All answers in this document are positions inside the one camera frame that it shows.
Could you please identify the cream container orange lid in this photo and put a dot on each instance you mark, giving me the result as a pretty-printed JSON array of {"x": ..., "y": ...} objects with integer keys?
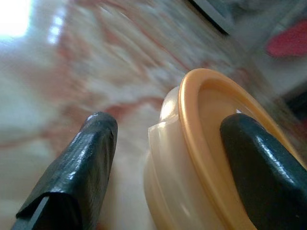
[{"x": 182, "y": 155}]

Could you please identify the grey black-edged panel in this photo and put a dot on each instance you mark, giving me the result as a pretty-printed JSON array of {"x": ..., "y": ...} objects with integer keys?
[{"x": 216, "y": 9}]

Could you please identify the red plastic object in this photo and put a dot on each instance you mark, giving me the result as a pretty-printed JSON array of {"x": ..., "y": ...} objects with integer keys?
[{"x": 290, "y": 40}]

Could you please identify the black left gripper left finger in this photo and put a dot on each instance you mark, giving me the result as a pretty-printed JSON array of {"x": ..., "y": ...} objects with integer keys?
[{"x": 79, "y": 172}]

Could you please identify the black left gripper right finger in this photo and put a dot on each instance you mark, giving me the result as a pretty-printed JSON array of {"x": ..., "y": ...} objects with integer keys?
[{"x": 263, "y": 179}]

